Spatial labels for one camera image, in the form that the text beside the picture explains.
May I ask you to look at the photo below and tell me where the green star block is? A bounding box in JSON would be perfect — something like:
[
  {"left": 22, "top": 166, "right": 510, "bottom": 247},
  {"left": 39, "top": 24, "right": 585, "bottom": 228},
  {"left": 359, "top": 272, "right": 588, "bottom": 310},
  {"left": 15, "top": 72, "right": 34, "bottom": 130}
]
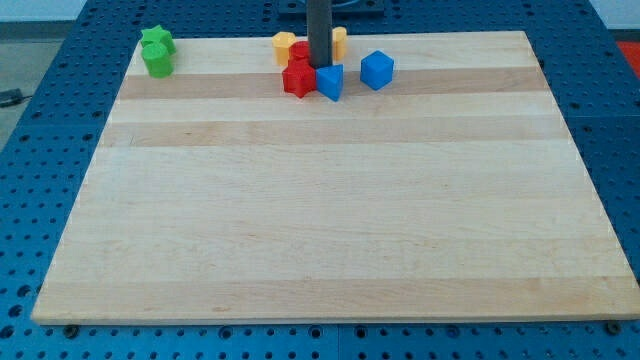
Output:
[{"left": 140, "top": 25, "right": 176, "bottom": 55}]

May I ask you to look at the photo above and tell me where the yellow block behind rod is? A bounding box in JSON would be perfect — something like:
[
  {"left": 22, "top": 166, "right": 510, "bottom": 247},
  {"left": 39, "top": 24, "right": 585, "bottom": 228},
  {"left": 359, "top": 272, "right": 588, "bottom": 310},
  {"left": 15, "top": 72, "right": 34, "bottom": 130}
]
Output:
[{"left": 332, "top": 26, "right": 348, "bottom": 61}]

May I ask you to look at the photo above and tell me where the green cylinder block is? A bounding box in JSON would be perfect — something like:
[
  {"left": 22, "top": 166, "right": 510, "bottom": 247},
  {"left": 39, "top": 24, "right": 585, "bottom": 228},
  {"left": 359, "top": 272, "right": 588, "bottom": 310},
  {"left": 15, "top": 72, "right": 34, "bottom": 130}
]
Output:
[{"left": 141, "top": 43, "right": 173, "bottom": 78}]

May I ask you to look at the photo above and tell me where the light wooden board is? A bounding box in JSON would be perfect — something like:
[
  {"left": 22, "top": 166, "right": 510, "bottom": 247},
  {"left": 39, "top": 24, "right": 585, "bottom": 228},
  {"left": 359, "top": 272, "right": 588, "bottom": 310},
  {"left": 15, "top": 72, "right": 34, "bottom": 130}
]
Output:
[{"left": 32, "top": 31, "right": 639, "bottom": 325}]

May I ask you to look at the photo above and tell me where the red cylinder block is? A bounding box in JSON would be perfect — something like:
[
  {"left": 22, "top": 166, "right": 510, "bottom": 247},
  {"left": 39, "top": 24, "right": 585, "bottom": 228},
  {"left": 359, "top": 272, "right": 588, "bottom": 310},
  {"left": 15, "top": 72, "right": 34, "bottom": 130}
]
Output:
[{"left": 289, "top": 41, "right": 310, "bottom": 61}]

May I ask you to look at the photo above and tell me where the black device with cable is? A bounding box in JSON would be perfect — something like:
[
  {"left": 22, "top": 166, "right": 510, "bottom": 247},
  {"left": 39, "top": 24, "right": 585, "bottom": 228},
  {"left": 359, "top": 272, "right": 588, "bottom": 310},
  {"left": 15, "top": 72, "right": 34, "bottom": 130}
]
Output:
[{"left": 0, "top": 88, "right": 31, "bottom": 108}]

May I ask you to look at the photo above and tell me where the blue cube block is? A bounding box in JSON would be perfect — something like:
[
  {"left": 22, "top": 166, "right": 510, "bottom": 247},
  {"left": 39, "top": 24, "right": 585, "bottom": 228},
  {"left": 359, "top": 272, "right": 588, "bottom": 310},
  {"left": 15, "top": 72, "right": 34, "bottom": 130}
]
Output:
[{"left": 360, "top": 50, "right": 395, "bottom": 90}]

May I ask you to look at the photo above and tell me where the blue triangle block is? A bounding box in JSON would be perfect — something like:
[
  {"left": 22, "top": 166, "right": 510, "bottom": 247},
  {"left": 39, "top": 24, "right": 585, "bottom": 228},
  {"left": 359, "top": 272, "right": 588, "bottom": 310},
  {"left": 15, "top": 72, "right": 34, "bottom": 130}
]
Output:
[{"left": 316, "top": 64, "right": 344, "bottom": 102}]

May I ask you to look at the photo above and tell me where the yellow hexagon block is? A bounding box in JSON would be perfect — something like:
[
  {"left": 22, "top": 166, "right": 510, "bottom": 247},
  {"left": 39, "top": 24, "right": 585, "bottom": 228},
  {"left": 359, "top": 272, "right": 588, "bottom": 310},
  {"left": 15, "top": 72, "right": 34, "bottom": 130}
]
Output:
[{"left": 271, "top": 31, "right": 297, "bottom": 66}]

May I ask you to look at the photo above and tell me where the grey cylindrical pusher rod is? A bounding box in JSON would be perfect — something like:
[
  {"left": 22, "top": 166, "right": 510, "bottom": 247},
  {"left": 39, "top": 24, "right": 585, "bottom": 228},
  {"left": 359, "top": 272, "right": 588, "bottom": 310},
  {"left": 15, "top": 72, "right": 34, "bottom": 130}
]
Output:
[{"left": 306, "top": 0, "right": 333, "bottom": 69}]

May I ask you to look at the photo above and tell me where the red star block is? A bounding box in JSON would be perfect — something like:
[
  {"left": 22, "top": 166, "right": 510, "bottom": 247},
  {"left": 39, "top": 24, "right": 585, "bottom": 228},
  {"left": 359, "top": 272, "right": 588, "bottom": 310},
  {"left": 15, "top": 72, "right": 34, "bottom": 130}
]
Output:
[{"left": 282, "top": 59, "right": 317, "bottom": 98}]

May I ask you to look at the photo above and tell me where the red object at edge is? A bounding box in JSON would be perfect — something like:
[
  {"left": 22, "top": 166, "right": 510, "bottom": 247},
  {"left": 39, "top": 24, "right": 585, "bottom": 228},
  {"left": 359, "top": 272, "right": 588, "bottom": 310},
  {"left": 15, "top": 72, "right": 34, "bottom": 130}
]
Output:
[{"left": 616, "top": 41, "right": 640, "bottom": 77}]

